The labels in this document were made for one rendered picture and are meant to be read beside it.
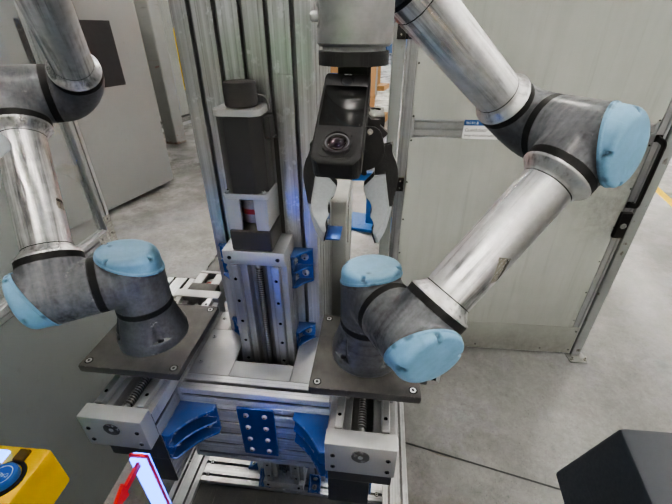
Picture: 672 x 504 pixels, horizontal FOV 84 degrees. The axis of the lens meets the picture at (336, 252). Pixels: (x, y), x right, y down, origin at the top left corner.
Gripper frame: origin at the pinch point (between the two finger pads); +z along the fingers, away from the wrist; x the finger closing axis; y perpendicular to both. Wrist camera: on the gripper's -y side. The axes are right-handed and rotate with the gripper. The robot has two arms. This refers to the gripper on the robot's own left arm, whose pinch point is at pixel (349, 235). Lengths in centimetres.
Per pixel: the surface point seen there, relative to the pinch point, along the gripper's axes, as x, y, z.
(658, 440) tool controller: -35.6, -12.3, 17.8
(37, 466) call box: 47, -12, 36
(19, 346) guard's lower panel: 96, 29, 56
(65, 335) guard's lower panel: 96, 43, 65
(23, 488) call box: 47, -15, 36
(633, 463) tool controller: -32.1, -14.7, 18.7
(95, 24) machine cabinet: 250, 334, -26
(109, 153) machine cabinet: 257, 308, 84
